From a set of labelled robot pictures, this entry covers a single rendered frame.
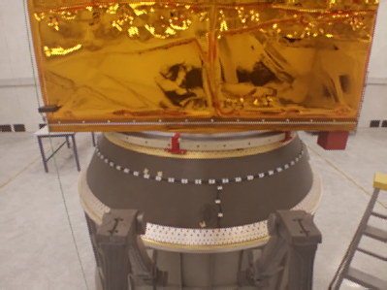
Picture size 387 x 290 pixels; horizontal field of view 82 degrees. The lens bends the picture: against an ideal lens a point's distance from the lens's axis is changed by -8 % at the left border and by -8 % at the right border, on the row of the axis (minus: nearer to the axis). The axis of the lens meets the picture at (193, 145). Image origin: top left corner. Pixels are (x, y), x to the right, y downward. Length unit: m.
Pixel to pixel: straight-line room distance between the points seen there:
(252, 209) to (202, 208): 0.31
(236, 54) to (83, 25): 0.82
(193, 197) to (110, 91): 0.77
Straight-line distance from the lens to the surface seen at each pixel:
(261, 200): 1.57
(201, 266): 1.63
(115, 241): 0.61
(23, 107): 8.42
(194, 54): 1.36
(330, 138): 1.78
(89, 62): 1.45
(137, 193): 1.56
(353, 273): 1.94
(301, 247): 0.63
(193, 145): 1.39
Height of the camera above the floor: 2.19
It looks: 21 degrees down
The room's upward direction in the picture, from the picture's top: straight up
